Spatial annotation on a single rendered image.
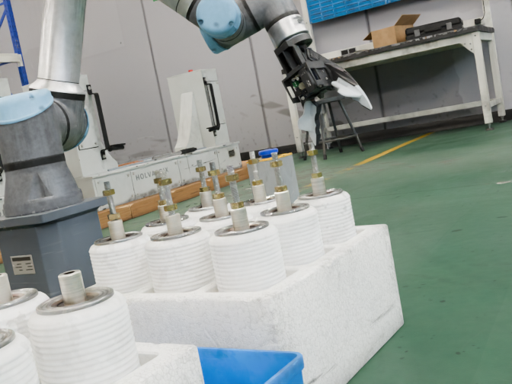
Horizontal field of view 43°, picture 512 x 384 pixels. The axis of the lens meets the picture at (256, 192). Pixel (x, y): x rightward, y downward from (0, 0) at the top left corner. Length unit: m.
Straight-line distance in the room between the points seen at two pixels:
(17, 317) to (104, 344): 0.12
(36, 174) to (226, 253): 0.54
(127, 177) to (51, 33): 2.29
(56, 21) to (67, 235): 0.45
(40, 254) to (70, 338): 0.64
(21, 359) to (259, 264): 0.37
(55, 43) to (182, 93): 3.25
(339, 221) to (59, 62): 0.69
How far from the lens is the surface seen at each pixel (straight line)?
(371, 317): 1.06
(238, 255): 0.85
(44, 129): 1.30
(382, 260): 1.10
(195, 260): 0.93
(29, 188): 1.29
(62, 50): 1.43
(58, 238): 1.26
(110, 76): 7.62
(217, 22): 1.20
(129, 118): 7.49
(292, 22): 1.33
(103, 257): 1.01
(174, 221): 0.95
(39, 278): 1.29
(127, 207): 3.53
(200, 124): 4.59
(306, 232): 0.95
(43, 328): 0.65
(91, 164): 3.58
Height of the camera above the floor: 0.39
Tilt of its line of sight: 6 degrees down
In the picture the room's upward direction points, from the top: 11 degrees counter-clockwise
